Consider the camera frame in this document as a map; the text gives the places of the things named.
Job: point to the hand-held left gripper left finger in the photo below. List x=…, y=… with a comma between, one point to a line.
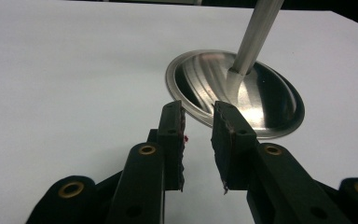
x=143, y=180

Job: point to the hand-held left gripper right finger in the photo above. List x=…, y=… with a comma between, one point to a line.
x=239, y=161

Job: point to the steel utensil stand with hooks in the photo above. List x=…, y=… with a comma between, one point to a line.
x=254, y=34

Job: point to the white table mat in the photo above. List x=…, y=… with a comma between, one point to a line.
x=59, y=77

